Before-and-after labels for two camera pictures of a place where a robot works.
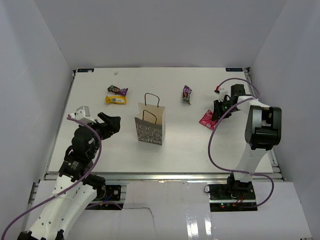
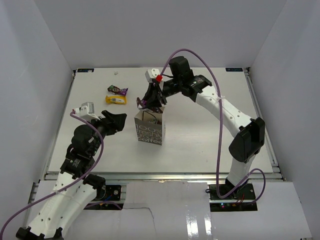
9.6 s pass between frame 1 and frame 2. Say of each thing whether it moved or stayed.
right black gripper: moved
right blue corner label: stayed
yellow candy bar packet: stayed
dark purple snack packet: stayed
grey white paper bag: stayed
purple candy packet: moved
